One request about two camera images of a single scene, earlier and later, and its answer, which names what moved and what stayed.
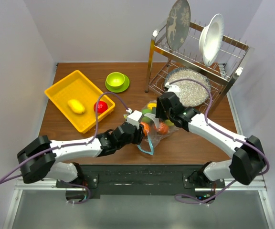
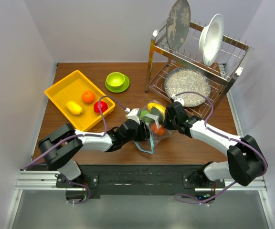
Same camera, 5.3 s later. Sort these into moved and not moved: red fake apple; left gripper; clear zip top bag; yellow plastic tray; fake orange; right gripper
Moved: fake orange; right gripper
Not moved: clear zip top bag; left gripper; red fake apple; yellow plastic tray
